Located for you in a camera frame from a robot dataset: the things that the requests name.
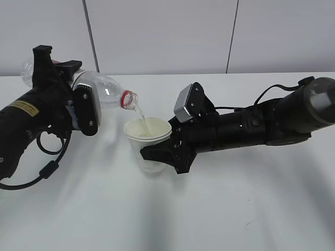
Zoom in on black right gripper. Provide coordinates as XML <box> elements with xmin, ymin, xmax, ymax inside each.
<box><xmin>140</xmin><ymin>115</ymin><xmax>220</xmax><ymax>174</ymax></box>

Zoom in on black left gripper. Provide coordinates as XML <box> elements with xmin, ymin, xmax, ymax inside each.
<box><xmin>31</xmin><ymin>45</ymin><xmax>82</xmax><ymax>138</ymax></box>

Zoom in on white paper cup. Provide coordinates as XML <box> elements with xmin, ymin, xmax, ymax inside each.
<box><xmin>124</xmin><ymin>117</ymin><xmax>172</xmax><ymax>173</ymax></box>

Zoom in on clear water bottle red label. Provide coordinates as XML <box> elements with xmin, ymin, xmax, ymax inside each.
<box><xmin>20</xmin><ymin>56</ymin><xmax>139</xmax><ymax>112</ymax></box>

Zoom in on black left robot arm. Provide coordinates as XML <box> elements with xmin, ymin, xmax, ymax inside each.
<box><xmin>1</xmin><ymin>45</ymin><xmax>82</xmax><ymax>178</ymax></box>

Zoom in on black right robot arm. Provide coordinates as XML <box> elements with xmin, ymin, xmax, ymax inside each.
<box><xmin>140</xmin><ymin>76</ymin><xmax>334</xmax><ymax>174</ymax></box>

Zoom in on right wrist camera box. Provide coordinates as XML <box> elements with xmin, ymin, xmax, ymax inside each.
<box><xmin>173</xmin><ymin>82</ymin><xmax>218</xmax><ymax>123</ymax></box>

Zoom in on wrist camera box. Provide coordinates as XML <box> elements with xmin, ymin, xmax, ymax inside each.
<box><xmin>73</xmin><ymin>81</ymin><xmax>101</xmax><ymax>136</ymax></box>
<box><xmin>173</xmin><ymin>82</ymin><xmax>218</xmax><ymax>123</ymax></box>

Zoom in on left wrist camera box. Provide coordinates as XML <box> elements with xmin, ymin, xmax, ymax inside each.
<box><xmin>73</xmin><ymin>81</ymin><xmax>101</xmax><ymax>136</ymax></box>

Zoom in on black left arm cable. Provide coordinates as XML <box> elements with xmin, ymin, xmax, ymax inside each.
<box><xmin>0</xmin><ymin>125</ymin><xmax>73</xmax><ymax>191</ymax></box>

